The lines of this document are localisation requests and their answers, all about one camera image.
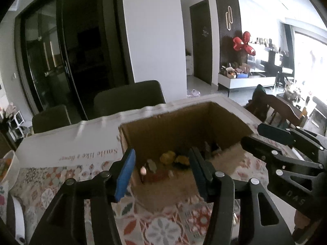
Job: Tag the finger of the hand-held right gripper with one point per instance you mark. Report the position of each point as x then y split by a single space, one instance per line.
276 134
258 149

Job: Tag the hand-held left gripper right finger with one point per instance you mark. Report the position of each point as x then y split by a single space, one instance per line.
198 168

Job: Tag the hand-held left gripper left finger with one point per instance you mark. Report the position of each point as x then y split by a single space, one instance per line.
125 173

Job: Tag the brown cardboard box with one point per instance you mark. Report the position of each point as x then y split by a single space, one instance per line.
166 125

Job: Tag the yellow and dark snack packet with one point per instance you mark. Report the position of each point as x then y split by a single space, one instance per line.
182 161

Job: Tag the small pale round snack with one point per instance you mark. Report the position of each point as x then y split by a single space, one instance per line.
143 171

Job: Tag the brown wooden chair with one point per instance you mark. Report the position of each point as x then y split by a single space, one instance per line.
281 109

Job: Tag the small green snack packet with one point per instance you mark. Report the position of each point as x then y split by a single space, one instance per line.
151 165

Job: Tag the small red snack packet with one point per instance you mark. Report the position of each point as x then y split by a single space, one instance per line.
158 176

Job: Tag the dark green cloth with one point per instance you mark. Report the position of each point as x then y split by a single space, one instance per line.
259 94

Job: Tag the patterned floral tablecloth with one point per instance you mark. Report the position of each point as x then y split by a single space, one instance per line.
84 143

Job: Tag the white low cabinet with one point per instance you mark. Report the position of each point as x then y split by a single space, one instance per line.
242 83

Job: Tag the pile of boxes on cabinet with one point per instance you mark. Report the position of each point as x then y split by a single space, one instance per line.
235 71

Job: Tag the pink plastic bag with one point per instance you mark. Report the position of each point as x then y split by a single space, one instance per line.
193 93

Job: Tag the wide dark upholstered chair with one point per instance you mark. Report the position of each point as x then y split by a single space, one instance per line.
127 97

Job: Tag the row of shelf ornaments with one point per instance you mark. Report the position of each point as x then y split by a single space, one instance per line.
264 43

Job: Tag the narrow dark upholstered chair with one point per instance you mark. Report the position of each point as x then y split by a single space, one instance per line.
51 118

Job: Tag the red foil balloons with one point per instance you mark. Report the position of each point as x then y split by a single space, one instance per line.
240 43

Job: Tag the white bowl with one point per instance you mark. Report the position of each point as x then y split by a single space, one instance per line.
10 166

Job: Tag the dark interior door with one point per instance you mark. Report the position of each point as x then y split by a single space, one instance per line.
201 43

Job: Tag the white cubby shelf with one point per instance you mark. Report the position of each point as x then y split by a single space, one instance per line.
18 125

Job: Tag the small door ornament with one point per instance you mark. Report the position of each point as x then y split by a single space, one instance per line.
205 33

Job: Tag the dark glass sliding door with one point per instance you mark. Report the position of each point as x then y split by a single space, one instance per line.
76 56

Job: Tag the pale flower bunch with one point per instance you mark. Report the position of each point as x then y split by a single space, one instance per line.
7 111

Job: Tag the gold wall ornament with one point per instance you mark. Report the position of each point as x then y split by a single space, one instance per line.
229 17

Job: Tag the dark slatted wall panel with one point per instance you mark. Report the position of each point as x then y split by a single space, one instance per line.
231 0

